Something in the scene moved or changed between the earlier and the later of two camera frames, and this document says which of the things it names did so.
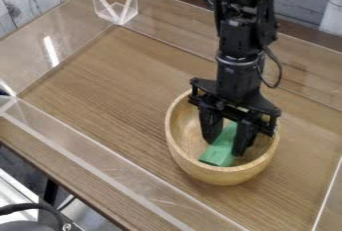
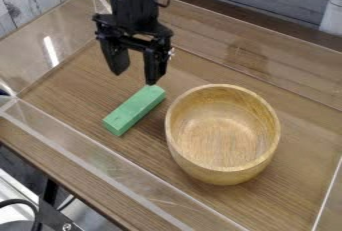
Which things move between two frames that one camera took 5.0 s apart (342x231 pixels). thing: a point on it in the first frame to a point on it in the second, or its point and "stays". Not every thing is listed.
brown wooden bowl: x=187 y=145 stays
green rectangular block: x=219 y=154 to x=138 y=105
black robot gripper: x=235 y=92 to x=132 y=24
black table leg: x=50 y=192 stays
